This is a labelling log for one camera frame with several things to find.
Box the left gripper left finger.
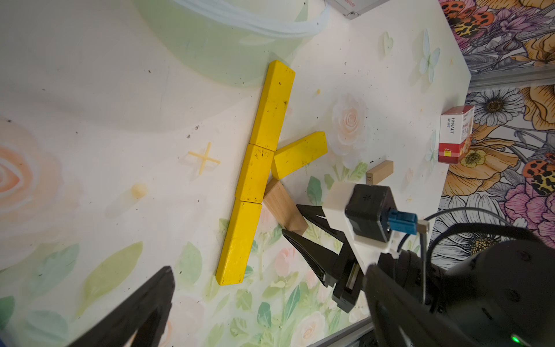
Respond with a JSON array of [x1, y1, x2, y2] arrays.
[[71, 266, 175, 346]]

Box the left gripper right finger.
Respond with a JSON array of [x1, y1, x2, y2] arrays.
[[364, 265, 471, 346]]

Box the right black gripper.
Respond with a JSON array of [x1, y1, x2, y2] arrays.
[[282, 205, 364, 313]]

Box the yellow long block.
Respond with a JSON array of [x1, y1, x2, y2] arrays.
[[271, 132, 328, 180], [249, 60, 296, 151]]

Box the yellow short block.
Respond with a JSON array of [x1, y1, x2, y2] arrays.
[[235, 144, 274, 203], [215, 200, 262, 286]]

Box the wooden block top edge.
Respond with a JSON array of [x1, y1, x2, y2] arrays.
[[366, 160, 395, 185]]

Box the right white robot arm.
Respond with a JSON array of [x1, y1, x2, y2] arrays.
[[283, 205, 554, 346]]

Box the red white snack box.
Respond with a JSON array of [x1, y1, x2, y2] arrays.
[[438, 106, 474, 164]]

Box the silver metal case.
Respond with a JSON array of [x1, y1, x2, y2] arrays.
[[325, 0, 388, 20]]

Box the aluminium front rail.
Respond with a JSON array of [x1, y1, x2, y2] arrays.
[[309, 318, 374, 347]]

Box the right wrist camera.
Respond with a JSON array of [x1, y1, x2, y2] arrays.
[[322, 181, 430, 261]]

